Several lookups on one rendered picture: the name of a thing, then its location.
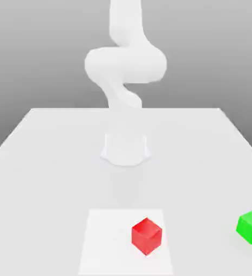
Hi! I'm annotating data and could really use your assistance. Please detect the small red cube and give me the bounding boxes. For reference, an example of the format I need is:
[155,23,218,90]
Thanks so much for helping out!
[131,217,163,256]

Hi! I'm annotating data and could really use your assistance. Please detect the small green cube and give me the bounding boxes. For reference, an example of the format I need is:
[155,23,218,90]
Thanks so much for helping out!
[235,210,252,245]

